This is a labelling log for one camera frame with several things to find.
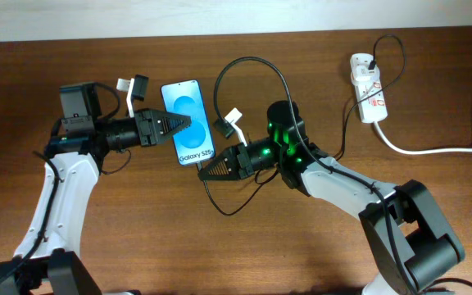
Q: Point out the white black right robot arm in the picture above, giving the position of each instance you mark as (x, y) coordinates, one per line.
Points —
(409, 236)

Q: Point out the white power extension strip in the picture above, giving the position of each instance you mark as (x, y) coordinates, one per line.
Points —
(372, 107)

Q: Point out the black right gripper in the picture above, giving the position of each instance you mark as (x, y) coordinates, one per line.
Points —
(236, 155)

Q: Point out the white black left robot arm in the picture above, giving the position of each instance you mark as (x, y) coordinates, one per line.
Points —
(73, 157)

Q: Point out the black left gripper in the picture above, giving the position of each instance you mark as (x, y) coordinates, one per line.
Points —
(148, 123)

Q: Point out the white USB charger adapter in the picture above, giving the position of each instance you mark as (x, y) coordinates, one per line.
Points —
(360, 69)

